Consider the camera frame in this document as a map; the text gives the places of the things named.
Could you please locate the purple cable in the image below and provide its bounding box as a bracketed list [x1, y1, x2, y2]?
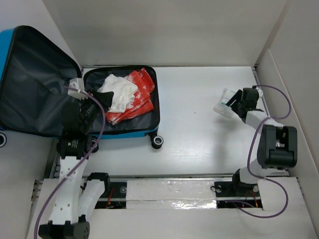
[231, 84, 292, 219]
[32, 86, 107, 239]

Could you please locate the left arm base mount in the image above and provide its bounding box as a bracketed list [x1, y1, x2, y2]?
[95, 182, 127, 209]

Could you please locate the white tissue pack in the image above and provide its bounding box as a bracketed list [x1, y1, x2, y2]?
[213, 88, 236, 119]

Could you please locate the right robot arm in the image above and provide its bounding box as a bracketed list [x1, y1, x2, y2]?
[226, 86, 298, 196]

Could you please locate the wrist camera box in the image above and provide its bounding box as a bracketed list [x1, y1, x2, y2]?
[252, 85, 263, 99]
[68, 78, 87, 100]

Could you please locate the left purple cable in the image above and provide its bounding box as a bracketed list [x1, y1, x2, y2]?
[32, 86, 107, 239]

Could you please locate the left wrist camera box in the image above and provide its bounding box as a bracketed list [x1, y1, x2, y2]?
[68, 78, 87, 100]

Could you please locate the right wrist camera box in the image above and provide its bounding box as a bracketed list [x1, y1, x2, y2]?
[252, 85, 263, 99]

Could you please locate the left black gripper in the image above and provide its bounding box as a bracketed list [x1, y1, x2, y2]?
[77, 89, 114, 132]

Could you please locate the blue hard-shell suitcase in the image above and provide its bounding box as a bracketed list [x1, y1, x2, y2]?
[0, 25, 163, 149]

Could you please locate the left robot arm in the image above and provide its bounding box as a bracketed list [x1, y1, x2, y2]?
[33, 87, 114, 239]

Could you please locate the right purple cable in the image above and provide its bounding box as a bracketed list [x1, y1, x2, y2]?
[231, 84, 292, 219]

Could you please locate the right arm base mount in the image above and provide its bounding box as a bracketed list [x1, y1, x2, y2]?
[210, 181, 263, 209]

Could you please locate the red white patterned cloth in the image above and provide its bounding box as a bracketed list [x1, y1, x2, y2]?
[106, 68, 156, 125]

